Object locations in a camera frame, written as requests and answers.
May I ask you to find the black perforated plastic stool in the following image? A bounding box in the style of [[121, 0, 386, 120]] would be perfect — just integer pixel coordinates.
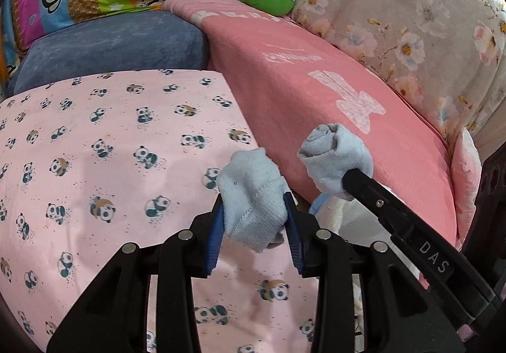
[[460, 145, 506, 298]]

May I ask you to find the blue plush cushion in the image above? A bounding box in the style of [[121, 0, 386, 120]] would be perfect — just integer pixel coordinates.
[[6, 11, 210, 97]]

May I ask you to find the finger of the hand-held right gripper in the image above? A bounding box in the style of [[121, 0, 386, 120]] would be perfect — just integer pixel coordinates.
[[342, 168, 410, 233]]

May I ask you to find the light blue sock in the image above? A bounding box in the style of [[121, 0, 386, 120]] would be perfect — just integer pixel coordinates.
[[297, 124, 374, 202], [217, 147, 290, 253]]

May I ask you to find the white plastic bag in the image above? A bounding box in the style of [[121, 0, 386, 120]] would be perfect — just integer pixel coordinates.
[[308, 195, 400, 338]]

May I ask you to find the pink white pillow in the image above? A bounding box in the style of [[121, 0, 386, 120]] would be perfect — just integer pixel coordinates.
[[451, 127, 484, 251]]

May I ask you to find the beige curtain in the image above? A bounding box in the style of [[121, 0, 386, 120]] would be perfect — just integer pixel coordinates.
[[472, 96, 506, 164]]

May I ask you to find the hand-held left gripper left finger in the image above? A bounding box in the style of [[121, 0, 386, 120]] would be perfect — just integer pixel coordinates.
[[46, 193, 226, 353]]

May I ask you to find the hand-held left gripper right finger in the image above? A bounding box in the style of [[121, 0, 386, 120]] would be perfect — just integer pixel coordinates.
[[282, 192, 466, 353]]

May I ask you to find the pink panda print sheet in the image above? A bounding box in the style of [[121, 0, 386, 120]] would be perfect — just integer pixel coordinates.
[[0, 68, 329, 353]]

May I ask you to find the pink blanket with bow print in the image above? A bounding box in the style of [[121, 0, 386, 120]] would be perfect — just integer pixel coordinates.
[[162, 0, 460, 290]]

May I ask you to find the grey floral sheet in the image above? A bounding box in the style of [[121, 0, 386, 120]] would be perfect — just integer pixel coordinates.
[[261, 0, 506, 149]]

